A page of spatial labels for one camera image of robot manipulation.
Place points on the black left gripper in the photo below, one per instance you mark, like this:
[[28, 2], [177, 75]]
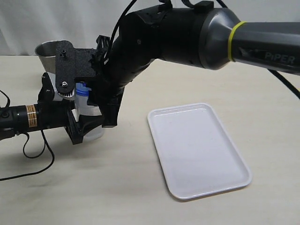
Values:
[[56, 114]]

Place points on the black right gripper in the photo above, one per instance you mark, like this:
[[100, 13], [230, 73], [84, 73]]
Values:
[[74, 65]]

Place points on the clear tall plastic container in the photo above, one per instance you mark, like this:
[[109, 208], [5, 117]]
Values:
[[83, 109]]

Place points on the stainless steel cup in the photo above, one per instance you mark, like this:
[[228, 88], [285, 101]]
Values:
[[46, 52]]

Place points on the blue snap-lock container lid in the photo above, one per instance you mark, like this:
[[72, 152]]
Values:
[[82, 89]]

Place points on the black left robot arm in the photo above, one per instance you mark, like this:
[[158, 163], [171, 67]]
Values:
[[16, 120]]

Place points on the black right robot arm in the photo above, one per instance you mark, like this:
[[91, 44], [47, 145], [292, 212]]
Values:
[[198, 35]]

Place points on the white backdrop curtain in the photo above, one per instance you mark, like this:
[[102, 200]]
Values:
[[24, 24]]

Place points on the white rectangular plastic tray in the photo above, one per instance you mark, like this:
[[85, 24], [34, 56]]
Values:
[[197, 156]]

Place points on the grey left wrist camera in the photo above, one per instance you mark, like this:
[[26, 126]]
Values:
[[56, 96]]

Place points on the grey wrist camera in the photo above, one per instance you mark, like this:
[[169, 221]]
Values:
[[68, 96], [56, 96]]

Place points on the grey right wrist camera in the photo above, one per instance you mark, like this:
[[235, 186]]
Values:
[[68, 96]]

